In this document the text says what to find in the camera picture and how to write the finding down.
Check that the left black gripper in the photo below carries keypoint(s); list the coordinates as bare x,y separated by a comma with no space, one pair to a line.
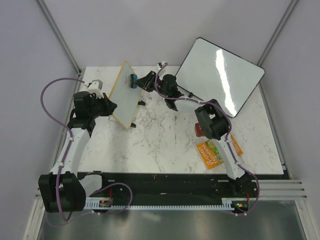
109,106

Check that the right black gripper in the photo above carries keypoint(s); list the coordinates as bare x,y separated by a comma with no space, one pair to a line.
145,82

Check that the blue whiteboard eraser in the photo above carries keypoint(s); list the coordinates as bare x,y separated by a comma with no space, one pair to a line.
133,78

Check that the yellow framed small whiteboard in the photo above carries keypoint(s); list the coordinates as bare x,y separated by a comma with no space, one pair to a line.
124,96

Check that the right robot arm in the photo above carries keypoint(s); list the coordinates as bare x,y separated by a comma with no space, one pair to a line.
212,122

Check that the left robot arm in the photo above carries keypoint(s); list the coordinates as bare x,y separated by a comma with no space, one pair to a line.
61,190

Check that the black framed large whiteboard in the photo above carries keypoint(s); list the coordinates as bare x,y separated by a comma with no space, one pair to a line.
212,72

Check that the red power cube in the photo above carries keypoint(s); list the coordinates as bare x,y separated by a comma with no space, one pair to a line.
198,130

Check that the orange treehouse book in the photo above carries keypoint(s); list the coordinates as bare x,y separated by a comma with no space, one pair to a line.
210,155

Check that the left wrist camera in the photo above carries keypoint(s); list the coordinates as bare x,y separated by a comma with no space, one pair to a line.
95,87

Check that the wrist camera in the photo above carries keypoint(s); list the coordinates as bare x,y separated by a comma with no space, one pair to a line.
161,64
95,87

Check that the small whiteboard wire stand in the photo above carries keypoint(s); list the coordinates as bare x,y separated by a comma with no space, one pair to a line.
141,102

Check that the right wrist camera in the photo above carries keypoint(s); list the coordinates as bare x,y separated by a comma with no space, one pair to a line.
161,64

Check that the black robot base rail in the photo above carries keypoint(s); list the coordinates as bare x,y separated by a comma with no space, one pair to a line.
166,189

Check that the white slotted cable duct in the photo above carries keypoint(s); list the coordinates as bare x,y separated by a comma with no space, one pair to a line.
99,204

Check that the aluminium frame rail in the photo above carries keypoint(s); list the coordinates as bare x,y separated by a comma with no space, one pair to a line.
270,189

